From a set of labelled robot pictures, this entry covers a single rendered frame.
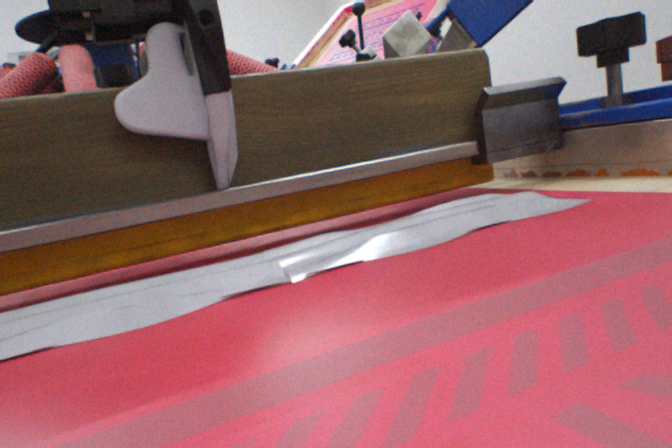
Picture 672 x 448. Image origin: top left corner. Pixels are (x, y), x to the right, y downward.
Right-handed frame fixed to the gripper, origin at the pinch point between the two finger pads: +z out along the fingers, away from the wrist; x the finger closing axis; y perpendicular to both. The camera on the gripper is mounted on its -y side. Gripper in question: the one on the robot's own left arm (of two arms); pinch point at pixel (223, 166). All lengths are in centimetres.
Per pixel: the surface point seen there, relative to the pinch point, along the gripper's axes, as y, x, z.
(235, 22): -119, -412, -107
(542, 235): -10.1, 15.4, 5.3
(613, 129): -24.9, 7.4, 2.3
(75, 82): 7, -56, -15
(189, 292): 4.6, 10.3, 4.8
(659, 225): -13.2, 18.4, 5.3
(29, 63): 13, -67, -20
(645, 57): -200, -117, -9
